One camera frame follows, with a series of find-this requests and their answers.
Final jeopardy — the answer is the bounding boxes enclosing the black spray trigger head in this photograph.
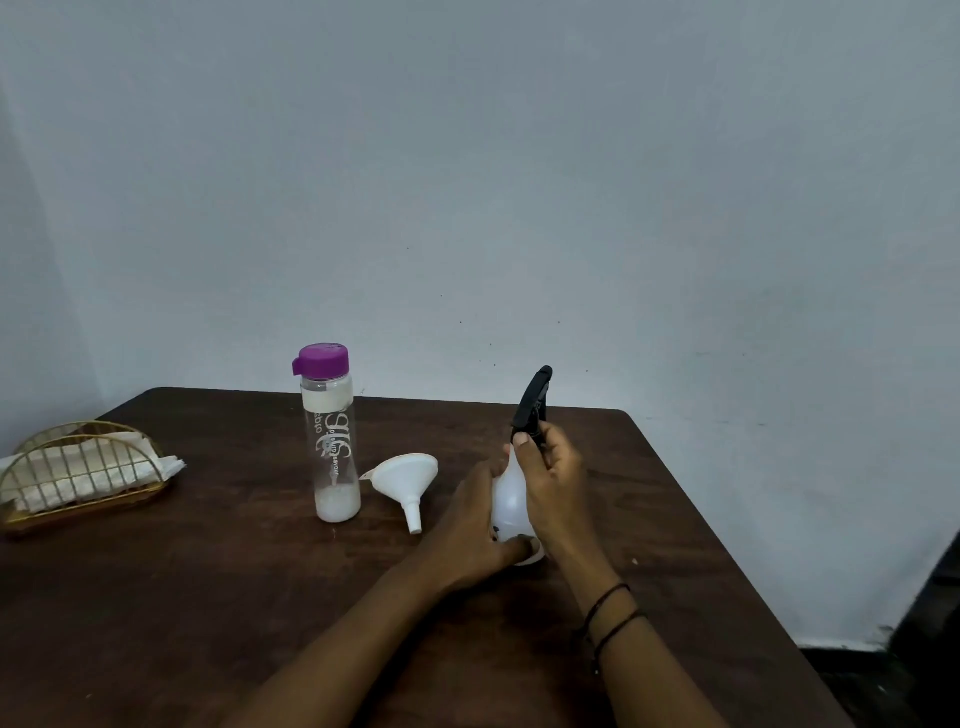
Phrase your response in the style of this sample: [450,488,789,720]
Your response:
[510,365,555,451]

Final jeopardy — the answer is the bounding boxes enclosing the white paper napkins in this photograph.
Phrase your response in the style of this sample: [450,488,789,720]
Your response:
[0,432,187,516]

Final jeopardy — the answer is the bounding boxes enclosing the black furniture piece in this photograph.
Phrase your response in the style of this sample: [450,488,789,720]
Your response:
[888,531,960,728]

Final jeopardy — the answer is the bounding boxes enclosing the person's right forearm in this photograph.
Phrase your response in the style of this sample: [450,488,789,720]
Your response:
[551,541,730,728]

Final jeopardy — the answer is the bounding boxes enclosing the white plastic funnel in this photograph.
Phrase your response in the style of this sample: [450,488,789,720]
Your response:
[359,453,440,536]

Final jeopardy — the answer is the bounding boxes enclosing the person's right hand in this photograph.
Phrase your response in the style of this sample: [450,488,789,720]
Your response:
[512,421,598,561]

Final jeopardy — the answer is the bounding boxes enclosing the person's left hand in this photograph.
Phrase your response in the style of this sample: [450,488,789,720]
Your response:
[408,457,536,598]

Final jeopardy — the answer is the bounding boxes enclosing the black cord wristband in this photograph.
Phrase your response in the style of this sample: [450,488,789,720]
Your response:
[591,609,648,670]
[581,582,633,636]

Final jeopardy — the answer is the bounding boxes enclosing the clear bottle purple lid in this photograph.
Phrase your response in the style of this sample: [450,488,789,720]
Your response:
[291,342,363,525]

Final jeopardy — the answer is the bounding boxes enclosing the white spray bottle body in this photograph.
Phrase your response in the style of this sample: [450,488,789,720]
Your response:
[490,444,546,567]

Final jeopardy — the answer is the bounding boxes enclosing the person's left forearm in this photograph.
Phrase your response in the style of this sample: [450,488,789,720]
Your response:
[223,558,466,728]

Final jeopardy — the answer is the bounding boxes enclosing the gold wire napkin holder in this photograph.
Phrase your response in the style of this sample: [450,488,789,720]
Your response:
[0,420,172,536]

